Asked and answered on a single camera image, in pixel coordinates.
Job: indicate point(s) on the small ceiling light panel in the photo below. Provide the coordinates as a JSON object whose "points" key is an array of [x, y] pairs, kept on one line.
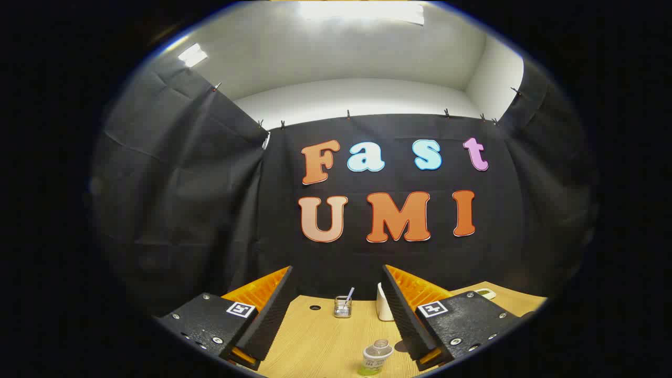
{"points": [[192, 54]]}

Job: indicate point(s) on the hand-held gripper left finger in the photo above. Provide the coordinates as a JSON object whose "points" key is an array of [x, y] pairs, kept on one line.
{"points": [[273, 310]]}

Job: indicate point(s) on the clear juice bottle white label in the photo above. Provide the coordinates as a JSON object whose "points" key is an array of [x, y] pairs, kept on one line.
{"points": [[375, 358]]}

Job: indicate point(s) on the white utensil container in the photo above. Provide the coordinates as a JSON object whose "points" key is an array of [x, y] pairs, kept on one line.
{"points": [[383, 307]]}

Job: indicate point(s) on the striped drinking straw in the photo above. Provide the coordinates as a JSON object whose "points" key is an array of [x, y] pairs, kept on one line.
{"points": [[349, 293]]}

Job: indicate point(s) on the black backdrop cloth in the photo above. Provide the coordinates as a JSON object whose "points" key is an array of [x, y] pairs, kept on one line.
{"points": [[210, 210]]}

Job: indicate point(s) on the white divided spice dish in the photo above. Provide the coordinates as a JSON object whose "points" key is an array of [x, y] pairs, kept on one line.
{"points": [[486, 293]]}

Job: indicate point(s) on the large ceiling light panel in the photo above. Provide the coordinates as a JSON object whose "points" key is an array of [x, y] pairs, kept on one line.
{"points": [[362, 10]]}

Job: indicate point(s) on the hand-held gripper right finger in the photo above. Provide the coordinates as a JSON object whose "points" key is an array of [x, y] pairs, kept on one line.
{"points": [[401, 310]]}

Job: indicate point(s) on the wooden table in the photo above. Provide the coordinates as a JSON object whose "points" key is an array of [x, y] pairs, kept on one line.
{"points": [[320, 341]]}

